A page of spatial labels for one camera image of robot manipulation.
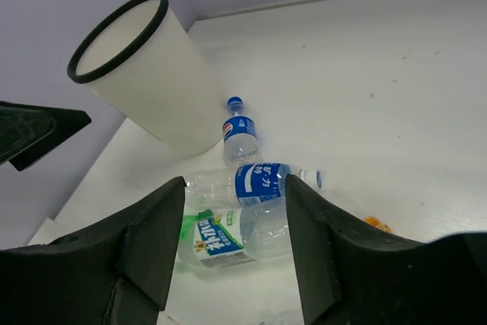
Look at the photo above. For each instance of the blue-label bottle white cap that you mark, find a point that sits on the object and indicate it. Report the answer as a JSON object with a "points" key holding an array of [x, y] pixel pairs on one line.
{"points": [[244, 186]]}

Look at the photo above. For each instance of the orange-label bottle yellow cap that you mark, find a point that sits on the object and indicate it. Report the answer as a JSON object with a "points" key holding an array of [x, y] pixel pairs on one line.
{"points": [[375, 222]]}

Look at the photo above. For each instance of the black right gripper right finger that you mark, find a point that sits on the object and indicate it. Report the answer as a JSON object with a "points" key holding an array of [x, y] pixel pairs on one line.
{"points": [[350, 272]]}

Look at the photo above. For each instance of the white bin with black rim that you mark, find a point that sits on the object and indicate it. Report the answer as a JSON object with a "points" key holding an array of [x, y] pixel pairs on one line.
{"points": [[141, 61]]}

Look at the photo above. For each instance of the small Pepsi-label bottle blue cap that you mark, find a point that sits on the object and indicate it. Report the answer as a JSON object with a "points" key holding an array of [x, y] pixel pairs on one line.
{"points": [[241, 145]]}

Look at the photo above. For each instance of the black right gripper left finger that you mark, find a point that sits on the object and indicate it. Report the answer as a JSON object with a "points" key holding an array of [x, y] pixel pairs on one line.
{"points": [[115, 271]]}

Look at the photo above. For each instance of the green-white label clear bottle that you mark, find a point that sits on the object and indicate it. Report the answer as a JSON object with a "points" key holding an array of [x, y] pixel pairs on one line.
{"points": [[221, 238]]}

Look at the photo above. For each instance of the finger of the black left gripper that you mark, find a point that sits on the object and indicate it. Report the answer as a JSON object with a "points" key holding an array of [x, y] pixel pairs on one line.
{"points": [[29, 132]]}

